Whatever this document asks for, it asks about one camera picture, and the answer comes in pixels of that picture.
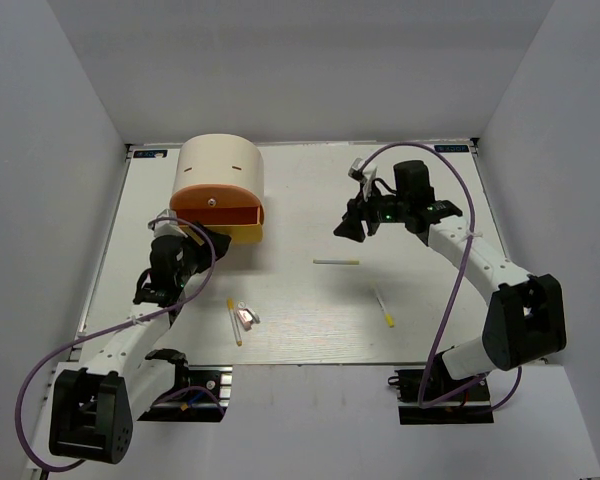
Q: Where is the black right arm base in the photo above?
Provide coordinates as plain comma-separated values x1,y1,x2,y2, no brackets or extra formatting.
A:
387,368,494,426

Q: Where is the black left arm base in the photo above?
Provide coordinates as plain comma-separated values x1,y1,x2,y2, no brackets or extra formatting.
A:
139,366,233,423

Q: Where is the white pen yellow cap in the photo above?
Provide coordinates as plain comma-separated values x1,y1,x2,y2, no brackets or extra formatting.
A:
312,259,360,266

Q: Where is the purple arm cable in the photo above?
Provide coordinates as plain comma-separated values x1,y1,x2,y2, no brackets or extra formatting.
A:
15,218,226,472
359,142,524,411

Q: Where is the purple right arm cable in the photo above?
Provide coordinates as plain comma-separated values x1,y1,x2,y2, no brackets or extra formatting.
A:
359,142,524,411

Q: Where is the blue label sticker right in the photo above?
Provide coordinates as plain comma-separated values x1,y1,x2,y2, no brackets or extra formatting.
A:
434,144,470,153

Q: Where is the beige orange round organizer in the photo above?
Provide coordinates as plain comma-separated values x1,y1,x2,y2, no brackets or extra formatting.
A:
169,134,265,245

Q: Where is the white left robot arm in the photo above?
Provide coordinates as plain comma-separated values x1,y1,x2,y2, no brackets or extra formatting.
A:
48,218,231,464

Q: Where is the blue label sticker left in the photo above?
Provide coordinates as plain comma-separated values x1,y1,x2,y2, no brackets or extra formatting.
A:
133,149,168,159

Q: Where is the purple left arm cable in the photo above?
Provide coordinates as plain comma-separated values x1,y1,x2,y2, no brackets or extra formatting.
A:
15,218,226,472

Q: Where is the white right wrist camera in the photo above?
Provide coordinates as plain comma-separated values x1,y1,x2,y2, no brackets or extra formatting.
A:
348,158,377,201

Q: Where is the blue label sticker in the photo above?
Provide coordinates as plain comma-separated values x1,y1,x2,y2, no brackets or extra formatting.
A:
434,144,470,153
133,149,168,159

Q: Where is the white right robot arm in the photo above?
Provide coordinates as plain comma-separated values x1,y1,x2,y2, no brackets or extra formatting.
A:
334,160,567,399

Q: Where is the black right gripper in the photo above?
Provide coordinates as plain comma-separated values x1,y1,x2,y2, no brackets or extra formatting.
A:
335,182,411,243

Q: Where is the pink silver binder clip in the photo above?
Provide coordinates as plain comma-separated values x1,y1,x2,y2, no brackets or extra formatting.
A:
234,301,261,331

